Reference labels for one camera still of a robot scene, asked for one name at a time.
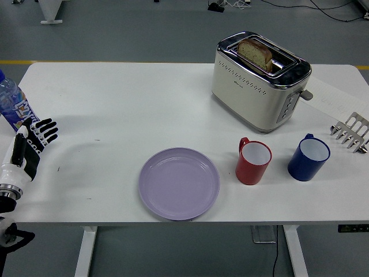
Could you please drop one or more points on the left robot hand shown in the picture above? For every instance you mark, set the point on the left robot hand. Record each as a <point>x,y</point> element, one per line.
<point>13,173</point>

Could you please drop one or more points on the purple plate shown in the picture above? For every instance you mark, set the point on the purple plate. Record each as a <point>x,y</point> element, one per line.
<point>178,184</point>

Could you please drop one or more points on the blue-labelled drink bottle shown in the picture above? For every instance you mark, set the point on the blue-labelled drink bottle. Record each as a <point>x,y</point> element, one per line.
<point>11,101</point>

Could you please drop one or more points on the white table leg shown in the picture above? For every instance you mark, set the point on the white table leg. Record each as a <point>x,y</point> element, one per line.
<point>86,251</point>
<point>295,251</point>

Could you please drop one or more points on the white stand base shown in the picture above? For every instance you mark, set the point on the white stand base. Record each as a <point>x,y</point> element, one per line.
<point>50,11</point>

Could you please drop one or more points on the red mug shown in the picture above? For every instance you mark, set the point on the red mug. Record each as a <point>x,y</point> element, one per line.
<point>249,173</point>

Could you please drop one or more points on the cream and chrome toaster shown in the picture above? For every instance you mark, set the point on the cream and chrome toaster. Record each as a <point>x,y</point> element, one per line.
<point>248,98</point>

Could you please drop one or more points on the grey box under table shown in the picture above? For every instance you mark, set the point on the grey box under table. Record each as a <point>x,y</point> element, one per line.
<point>263,234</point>

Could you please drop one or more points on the black device on floor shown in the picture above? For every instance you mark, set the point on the black device on floor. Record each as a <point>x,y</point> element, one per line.
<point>216,7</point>

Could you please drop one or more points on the slice of toast bread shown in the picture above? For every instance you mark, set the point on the slice of toast bread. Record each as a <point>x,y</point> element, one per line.
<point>255,54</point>

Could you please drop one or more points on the blue mug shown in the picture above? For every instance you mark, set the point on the blue mug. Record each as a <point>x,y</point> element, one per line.
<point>302,168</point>

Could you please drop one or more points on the white paper sheet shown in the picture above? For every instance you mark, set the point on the white paper sheet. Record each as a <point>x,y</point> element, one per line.
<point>331,95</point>

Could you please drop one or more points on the black table control panel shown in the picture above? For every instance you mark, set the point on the black table control panel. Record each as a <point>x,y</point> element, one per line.
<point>353,228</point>

